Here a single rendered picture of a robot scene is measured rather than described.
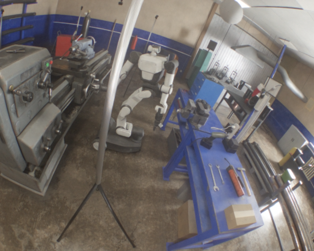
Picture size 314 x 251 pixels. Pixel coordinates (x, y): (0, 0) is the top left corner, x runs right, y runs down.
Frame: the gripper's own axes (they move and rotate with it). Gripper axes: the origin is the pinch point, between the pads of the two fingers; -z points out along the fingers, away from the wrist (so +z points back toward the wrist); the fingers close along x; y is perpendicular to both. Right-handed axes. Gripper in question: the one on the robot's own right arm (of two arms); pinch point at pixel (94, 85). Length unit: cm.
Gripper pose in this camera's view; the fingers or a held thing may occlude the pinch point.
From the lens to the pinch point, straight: 202.0
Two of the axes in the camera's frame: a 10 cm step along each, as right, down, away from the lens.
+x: -3.2, 8.5, 4.1
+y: -0.8, -4.6, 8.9
